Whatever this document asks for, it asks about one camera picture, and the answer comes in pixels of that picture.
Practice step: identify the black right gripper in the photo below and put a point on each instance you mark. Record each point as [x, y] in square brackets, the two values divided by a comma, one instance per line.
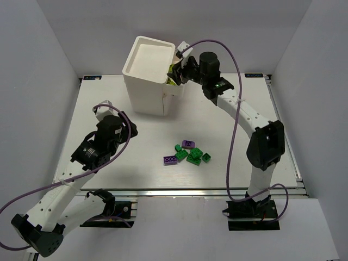
[180, 72]

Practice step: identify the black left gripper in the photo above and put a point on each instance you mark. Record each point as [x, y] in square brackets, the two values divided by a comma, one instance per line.
[130, 129]

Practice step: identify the lime 2x2 lego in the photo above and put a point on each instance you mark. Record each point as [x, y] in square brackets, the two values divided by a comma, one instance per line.
[170, 82]

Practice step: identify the lime curved lego brick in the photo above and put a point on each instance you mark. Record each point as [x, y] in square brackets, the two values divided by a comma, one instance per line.
[171, 68]

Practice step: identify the white top drawer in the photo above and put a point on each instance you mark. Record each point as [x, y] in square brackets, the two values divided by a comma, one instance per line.
[171, 89]

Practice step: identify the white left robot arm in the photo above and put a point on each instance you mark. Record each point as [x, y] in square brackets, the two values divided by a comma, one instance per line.
[45, 225]

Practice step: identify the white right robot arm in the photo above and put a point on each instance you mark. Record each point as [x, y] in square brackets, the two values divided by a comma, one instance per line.
[266, 138]

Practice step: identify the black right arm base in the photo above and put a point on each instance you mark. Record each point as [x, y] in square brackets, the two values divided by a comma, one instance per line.
[252, 216]

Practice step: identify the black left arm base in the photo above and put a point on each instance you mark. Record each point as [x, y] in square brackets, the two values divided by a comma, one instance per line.
[116, 214]

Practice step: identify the white drawer cabinet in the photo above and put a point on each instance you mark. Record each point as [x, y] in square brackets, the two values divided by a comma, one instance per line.
[145, 75]

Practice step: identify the purple 2x3 lego brick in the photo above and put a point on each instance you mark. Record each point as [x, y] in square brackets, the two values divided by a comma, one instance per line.
[170, 160]

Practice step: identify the small green lego brick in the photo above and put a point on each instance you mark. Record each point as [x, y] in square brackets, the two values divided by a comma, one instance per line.
[178, 148]

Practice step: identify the green 2x2 lego brick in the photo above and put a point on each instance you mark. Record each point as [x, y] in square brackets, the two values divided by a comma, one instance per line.
[182, 154]

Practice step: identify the purple 2x2 lego brick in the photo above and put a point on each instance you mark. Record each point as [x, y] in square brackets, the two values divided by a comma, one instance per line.
[188, 144]

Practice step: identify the green 2x2 lego stacked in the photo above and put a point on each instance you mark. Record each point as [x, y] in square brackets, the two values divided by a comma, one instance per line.
[196, 153]

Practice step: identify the green 2x3 lego plate brick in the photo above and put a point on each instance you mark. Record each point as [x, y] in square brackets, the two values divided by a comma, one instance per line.
[194, 161]

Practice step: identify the blue label sticker left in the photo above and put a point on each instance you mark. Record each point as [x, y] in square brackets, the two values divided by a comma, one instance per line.
[97, 77]

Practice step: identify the blue label sticker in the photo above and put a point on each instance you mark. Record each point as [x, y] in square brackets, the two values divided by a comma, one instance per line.
[254, 75]
[97, 77]

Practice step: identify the blue label sticker right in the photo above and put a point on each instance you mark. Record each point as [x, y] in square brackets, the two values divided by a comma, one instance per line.
[254, 75]

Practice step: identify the green 2x2 lego rightmost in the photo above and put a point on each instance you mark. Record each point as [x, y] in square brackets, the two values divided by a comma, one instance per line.
[206, 157]

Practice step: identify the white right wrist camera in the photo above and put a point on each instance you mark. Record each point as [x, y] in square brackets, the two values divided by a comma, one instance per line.
[183, 51]

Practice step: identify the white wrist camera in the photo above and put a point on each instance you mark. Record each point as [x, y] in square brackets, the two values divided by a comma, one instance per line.
[102, 112]
[183, 51]

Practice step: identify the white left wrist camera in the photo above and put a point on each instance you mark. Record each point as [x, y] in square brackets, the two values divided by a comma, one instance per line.
[102, 112]

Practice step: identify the aluminium front rail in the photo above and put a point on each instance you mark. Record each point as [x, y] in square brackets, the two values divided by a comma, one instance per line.
[218, 192]

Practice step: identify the aluminium rail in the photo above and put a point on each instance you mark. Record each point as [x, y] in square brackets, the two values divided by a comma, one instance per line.
[289, 151]
[218, 192]

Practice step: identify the aluminium right rail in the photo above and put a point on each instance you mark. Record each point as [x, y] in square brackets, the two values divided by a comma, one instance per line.
[289, 151]

